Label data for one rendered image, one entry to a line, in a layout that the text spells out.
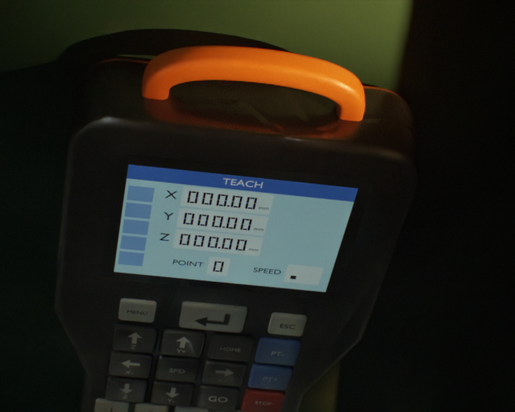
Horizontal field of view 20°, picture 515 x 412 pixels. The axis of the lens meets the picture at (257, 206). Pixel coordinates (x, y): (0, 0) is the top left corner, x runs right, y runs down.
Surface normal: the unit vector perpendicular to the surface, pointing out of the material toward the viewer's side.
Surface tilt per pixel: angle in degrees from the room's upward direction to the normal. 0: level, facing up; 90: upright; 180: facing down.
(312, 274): 0
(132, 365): 0
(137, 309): 0
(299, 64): 90
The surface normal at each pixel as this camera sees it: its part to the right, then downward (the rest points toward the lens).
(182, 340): 0.00, 0.76
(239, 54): 0.09, -0.65
